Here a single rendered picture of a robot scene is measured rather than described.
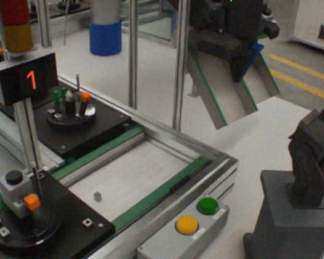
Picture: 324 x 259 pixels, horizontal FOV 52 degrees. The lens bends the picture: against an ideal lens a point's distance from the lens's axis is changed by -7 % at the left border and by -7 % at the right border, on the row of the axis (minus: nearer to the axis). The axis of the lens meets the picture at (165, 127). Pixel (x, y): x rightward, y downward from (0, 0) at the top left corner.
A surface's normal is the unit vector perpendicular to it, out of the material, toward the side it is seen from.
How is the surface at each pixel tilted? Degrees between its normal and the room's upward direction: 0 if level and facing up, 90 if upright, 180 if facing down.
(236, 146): 0
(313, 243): 90
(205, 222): 0
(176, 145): 90
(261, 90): 45
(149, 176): 0
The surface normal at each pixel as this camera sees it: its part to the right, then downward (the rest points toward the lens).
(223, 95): 0.47, -0.29
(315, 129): -0.49, -0.03
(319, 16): -0.74, 0.34
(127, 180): 0.04, -0.84
